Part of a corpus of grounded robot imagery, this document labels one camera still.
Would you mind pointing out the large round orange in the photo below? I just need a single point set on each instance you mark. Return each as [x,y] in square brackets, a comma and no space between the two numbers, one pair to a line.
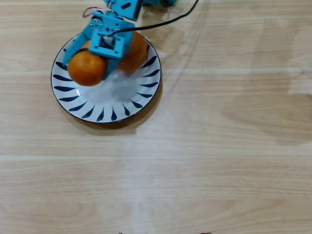
[136,56]

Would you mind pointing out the white plate with blue leaves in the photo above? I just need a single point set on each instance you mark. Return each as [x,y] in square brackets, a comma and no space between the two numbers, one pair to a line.
[109,97]

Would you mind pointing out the smooth medium orange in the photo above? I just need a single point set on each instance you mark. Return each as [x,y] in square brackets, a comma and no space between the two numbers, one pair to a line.
[85,70]

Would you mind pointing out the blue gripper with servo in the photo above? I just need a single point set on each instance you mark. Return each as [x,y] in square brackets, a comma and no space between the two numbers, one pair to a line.
[74,49]

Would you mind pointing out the small scarred orange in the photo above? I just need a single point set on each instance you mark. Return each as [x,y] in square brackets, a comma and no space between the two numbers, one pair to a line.
[85,45]

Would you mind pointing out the blue wrist camera box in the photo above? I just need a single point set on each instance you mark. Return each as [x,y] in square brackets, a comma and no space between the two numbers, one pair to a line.
[107,44]

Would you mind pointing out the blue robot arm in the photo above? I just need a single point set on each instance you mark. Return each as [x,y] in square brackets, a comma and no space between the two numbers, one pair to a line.
[126,7]

